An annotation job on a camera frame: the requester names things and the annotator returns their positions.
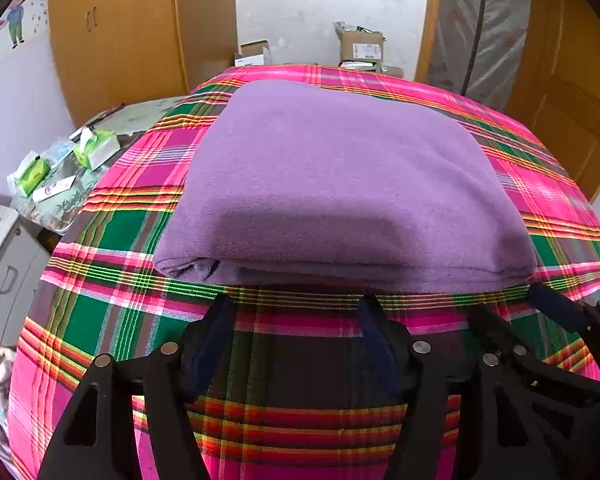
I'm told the purple fleece garment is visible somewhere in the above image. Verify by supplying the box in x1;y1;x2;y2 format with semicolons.
154;80;536;294

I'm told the pink plaid bed sheet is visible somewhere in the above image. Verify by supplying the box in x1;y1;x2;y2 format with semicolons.
8;65;600;479

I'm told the white storage cabinet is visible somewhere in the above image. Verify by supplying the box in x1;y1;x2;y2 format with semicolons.
0;206;50;347

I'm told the side table with glass top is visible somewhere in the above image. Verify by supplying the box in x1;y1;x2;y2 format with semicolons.
9;94;186;236

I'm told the wooden door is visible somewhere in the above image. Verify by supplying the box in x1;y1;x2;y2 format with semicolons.
505;0;600;200

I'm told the green tissue pack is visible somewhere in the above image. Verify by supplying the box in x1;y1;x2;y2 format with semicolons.
7;151;50;197
73;127;121;171

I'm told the grey door curtain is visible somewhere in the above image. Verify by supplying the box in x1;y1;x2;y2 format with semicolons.
426;0;531;112

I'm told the cardboard box with label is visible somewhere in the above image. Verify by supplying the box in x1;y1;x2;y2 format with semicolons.
334;21;385;63

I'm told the white open box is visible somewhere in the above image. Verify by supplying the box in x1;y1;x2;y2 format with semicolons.
234;39;272;67

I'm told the wooden wardrobe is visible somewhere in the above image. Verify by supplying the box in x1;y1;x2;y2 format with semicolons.
48;0;238;126

